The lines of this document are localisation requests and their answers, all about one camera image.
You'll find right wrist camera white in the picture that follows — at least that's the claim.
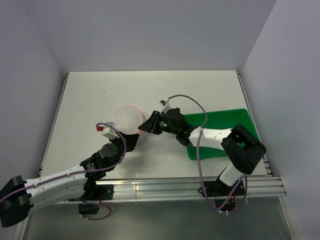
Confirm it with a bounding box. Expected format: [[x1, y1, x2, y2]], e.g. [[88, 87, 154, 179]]
[[159, 98, 172, 114]]

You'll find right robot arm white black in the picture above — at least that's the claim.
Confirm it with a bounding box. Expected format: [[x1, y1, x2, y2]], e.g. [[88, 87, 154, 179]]
[[138, 108, 267, 195]]

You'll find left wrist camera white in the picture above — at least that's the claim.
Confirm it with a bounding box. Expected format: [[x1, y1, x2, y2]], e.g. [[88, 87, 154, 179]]
[[96, 122, 119, 140]]

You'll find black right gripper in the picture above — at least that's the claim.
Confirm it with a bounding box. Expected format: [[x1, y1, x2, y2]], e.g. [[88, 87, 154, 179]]
[[138, 110, 179, 135]]

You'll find mesh laundry bag pink trim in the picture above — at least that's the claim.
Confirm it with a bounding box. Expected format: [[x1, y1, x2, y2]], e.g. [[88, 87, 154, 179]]
[[113, 105, 146, 145]]

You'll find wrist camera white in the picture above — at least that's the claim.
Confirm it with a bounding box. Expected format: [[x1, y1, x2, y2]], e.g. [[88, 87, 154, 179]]
[[159, 98, 172, 114], [96, 122, 119, 140]]

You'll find green plastic tray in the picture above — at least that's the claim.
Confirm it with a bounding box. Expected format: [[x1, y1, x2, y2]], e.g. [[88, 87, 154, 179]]
[[184, 108, 258, 160]]

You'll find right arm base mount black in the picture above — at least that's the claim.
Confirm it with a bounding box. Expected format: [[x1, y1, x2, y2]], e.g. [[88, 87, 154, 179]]
[[204, 179, 246, 212]]

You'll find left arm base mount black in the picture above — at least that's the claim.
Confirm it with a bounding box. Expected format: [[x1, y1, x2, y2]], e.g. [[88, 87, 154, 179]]
[[77, 184, 114, 221]]

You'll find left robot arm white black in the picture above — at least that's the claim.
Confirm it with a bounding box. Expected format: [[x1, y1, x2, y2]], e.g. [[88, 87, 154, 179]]
[[0, 133, 139, 228]]

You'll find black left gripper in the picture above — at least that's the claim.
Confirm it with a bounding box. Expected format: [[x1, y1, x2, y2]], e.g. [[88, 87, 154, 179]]
[[108, 130, 139, 171]]

